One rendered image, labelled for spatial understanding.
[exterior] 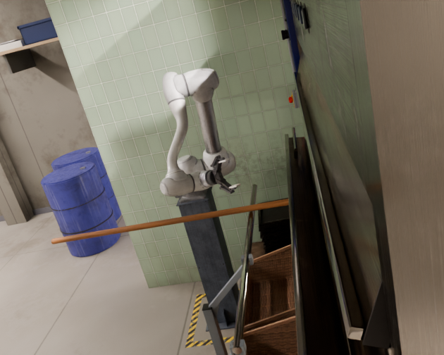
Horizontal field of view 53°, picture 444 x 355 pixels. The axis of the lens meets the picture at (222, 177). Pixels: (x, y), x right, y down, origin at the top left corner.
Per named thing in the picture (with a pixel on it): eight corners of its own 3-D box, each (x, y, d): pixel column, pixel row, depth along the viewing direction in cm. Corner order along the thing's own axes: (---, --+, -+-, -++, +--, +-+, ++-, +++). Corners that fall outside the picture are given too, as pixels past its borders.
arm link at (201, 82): (202, 172, 303) (232, 163, 306) (208, 186, 291) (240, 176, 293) (177, 69, 256) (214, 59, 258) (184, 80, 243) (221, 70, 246)
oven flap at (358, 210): (302, 76, 216) (309, 34, 208) (384, 346, 52) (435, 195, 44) (293, 75, 217) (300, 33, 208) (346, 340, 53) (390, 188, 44)
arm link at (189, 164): (179, 187, 301) (170, 157, 293) (204, 179, 303) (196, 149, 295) (182, 195, 286) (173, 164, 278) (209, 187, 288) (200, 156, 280)
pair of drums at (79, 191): (138, 203, 584) (116, 139, 552) (113, 252, 471) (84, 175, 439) (85, 214, 593) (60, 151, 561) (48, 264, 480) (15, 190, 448)
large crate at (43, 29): (82, 31, 510) (75, 12, 503) (68, 34, 474) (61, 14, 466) (41, 42, 519) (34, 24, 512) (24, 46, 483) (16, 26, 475)
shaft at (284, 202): (51, 245, 235) (49, 240, 234) (53, 242, 238) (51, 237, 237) (386, 189, 199) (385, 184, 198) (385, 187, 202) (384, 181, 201)
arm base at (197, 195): (178, 193, 307) (176, 185, 305) (209, 187, 303) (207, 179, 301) (173, 204, 290) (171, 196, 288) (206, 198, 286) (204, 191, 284)
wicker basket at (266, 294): (333, 270, 254) (325, 229, 244) (350, 341, 202) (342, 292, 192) (249, 283, 262) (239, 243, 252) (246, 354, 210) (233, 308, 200)
